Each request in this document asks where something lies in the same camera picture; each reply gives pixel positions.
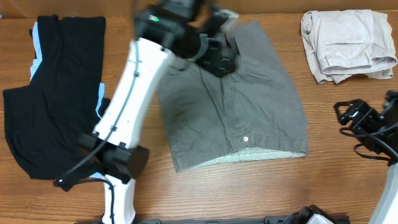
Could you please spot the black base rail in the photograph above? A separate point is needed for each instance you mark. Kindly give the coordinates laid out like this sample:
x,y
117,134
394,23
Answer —
x,y
310,214

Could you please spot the black garment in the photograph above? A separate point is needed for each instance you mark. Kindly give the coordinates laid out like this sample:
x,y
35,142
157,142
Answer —
x,y
44,119

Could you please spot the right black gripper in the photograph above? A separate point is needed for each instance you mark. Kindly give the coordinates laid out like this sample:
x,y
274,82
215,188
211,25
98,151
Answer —
x,y
358,106

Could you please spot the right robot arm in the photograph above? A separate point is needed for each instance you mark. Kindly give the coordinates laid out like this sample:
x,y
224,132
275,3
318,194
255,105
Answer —
x,y
386,210

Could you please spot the folded beige shorts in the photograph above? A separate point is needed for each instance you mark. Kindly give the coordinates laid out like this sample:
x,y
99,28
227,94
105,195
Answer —
x,y
340,44

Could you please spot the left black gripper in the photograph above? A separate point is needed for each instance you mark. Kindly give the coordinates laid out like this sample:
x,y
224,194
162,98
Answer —
x,y
219,69

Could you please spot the grey shorts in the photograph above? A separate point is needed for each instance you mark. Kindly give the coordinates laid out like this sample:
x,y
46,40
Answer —
x,y
252,114

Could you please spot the light blue garment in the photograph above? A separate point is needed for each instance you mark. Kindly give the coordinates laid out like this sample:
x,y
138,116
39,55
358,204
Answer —
x,y
38,59

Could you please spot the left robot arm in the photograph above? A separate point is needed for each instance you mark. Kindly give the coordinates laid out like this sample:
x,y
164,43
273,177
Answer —
x,y
163,31

